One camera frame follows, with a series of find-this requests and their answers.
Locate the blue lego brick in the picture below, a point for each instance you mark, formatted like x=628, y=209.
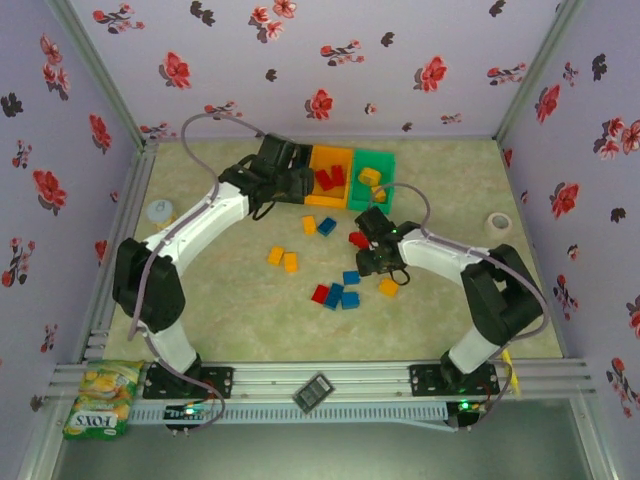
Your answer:
x=351, y=277
x=350, y=299
x=334, y=295
x=327, y=226

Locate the yellow lego brick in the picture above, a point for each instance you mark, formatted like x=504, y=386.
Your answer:
x=290, y=262
x=369, y=176
x=309, y=225
x=379, y=195
x=275, y=255
x=388, y=287

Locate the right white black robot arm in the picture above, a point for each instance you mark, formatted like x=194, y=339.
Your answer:
x=500, y=300

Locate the black plastic bin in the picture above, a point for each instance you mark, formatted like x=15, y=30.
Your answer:
x=292, y=200

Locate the orange plastic bin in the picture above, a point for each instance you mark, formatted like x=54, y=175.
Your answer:
x=325, y=201

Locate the green plastic bin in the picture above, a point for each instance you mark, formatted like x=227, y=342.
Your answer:
x=360, y=203

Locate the beige tape roll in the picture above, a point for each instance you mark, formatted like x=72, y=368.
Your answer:
x=491, y=225

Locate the tape roll left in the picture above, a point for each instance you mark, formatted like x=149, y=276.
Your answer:
x=161, y=210

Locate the small black electronic box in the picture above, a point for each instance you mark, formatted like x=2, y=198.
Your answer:
x=313, y=392

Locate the control board with green light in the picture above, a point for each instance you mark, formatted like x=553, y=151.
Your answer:
x=465, y=407
x=187, y=411

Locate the green yellow candy bag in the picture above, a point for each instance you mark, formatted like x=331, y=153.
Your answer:
x=100, y=400

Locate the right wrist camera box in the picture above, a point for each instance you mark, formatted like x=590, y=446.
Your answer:
x=374, y=221

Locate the long aluminium base rail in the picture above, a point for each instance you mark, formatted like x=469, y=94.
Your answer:
x=350, y=380

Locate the aluminium side rail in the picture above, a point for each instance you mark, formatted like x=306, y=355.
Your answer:
x=135, y=190

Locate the aluminium frame post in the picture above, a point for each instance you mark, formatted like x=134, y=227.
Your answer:
x=537, y=70
x=101, y=70

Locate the aluminium frame leg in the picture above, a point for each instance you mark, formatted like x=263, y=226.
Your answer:
x=595, y=440
x=40, y=440

